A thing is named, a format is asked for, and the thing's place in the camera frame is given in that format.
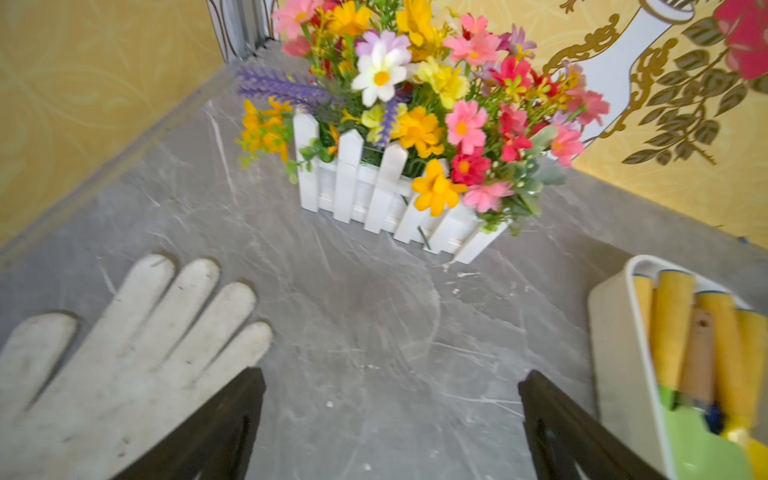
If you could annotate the green narrow trowel yellow handle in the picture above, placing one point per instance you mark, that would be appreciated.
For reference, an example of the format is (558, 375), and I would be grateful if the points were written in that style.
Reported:
(670, 328)

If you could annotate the white plastic storage box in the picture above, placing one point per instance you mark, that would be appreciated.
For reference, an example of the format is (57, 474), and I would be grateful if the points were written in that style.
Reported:
(628, 395)

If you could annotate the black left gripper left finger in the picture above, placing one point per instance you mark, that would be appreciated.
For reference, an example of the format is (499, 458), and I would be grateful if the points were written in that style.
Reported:
(216, 442)

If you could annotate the green trowel brown wooden handle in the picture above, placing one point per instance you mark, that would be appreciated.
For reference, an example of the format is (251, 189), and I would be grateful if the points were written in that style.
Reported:
(698, 453)

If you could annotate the green pointed trowel yellow handle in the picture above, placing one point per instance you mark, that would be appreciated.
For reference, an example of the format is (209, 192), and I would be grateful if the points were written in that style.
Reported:
(644, 289)

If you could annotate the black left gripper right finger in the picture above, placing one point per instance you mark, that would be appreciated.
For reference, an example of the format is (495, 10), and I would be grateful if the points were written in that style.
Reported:
(566, 442)

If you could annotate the white work glove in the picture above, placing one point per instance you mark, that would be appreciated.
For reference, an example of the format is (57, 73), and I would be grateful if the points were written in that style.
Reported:
(169, 341)

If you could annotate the artificial flowers white fence planter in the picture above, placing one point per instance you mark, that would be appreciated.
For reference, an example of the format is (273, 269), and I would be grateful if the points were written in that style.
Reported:
(433, 128)

